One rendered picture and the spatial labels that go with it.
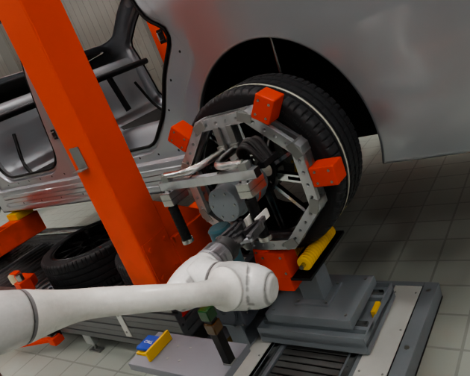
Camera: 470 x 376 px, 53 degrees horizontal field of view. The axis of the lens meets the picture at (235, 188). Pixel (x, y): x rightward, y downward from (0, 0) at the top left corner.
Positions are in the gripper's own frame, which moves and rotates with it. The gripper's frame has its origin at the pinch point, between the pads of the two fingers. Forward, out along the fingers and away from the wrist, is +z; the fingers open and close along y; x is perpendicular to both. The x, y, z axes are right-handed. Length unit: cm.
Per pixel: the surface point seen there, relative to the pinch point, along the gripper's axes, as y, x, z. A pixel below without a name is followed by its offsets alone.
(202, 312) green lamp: -11.8, -17.3, -25.3
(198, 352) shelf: -27, -38, -22
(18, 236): -253, -25, 44
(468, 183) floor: 16, -82, 186
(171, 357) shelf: -36, -38, -26
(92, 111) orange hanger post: -60, 45, 6
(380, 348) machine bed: 10, -75, 29
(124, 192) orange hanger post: -60, 13, 3
